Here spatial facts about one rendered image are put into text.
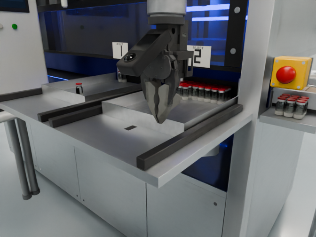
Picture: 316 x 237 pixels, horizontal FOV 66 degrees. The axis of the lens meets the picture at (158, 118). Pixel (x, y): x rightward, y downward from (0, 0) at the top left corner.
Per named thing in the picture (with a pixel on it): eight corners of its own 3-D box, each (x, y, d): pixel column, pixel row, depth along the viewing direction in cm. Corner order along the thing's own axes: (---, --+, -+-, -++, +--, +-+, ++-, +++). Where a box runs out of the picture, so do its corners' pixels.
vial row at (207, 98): (176, 94, 84) (177, 81, 83) (225, 104, 73) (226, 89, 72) (173, 96, 82) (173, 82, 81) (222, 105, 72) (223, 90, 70)
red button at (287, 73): (278, 80, 60) (280, 64, 58) (296, 82, 57) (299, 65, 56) (273, 82, 57) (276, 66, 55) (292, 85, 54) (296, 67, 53)
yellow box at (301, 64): (277, 82, 66) (281, 55, 63) (307, 86, 61) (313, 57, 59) (268, 87, 60) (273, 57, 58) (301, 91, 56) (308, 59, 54)
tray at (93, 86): (115, 80, 111) (115, 72, 109) (160, 88, 95) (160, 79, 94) (42, 94, 86) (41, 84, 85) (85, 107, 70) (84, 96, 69)
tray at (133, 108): (175, 91, 90) (175, 82, 89) (244, 103, 75) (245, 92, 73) (102, 114, 65) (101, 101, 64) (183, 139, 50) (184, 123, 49)
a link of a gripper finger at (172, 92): (178, 105, 48) (180, 59, 46) (174, 106, 47) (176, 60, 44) (160, 101, 51) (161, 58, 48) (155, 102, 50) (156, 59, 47)
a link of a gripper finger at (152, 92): (172, 118, 56) (174, 78, 53) (156, 124, 51) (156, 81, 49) (162, 115, 58) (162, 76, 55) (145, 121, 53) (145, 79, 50)
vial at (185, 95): (184, 98, 80) (184, 84, 78) (189, 99, 78) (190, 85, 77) (180, 99, 78) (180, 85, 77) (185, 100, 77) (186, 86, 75)
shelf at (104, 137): (108, 82, 114) (108, 78, 114) (261, 113, 72) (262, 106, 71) (-6, 105, 80) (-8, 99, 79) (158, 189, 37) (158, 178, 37)
